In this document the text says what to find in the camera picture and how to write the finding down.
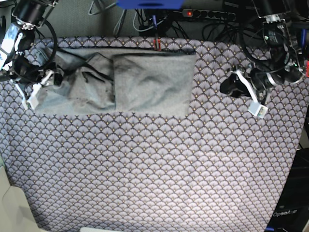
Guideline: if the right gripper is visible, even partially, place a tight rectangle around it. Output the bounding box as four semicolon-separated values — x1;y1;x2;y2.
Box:
14;68;65;97

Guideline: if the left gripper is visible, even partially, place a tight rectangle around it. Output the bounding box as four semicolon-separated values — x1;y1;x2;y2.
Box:
220;67;285;105

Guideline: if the grey T-shirt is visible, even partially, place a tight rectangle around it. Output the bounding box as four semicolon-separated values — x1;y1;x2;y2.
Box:
34;48;196;117

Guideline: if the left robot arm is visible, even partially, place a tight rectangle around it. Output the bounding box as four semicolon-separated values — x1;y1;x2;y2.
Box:
220;0;308;104

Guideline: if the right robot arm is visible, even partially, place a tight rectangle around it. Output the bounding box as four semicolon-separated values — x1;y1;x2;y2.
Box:
0;0;62;102

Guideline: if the red side clamp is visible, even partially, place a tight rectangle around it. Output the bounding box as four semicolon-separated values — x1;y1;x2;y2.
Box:
306;60;309;78

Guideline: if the patterned tablecloth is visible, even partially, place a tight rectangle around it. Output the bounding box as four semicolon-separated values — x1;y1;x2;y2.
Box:
0;39;309;232

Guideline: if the black OpenArm box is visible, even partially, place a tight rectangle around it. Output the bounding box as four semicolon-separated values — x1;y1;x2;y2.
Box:
265;148;309;232

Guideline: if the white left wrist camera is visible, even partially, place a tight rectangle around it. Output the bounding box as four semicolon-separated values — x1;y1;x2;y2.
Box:
248;101;268;119

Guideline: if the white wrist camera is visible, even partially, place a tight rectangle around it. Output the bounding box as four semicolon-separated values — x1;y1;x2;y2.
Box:
22;90;39;110
248;101;268;119

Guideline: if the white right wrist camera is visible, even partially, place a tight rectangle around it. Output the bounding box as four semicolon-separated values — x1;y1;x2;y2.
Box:
22;90;39;110

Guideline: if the power strip with red switch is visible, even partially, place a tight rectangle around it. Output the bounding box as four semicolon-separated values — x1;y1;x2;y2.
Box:
182;9;236;21

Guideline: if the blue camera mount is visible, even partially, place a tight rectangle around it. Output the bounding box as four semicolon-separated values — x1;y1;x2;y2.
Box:
118;0;183;9

